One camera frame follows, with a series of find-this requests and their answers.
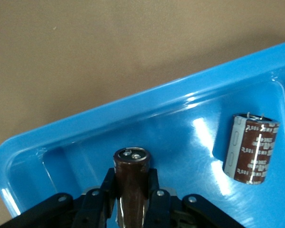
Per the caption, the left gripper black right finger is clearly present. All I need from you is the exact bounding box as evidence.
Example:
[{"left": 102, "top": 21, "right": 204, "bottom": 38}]
[{"left": 144, "top": 168, "right": 245, "bottom": 228}]

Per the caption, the stubby brown printed capacitor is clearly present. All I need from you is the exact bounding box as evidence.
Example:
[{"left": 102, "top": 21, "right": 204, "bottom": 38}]
[{"left": 222, "top": 113, "right": 280, "bottom": 185}]

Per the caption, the blue plastic tray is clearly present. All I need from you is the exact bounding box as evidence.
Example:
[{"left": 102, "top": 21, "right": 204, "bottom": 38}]
[{"left": 0, "top": 40, "right": 285, "bottom": 228}]

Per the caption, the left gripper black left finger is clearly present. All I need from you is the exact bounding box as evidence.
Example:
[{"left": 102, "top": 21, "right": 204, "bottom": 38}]
[{"left": 0, "top": 168, "right": 117, "bottom": 228}]

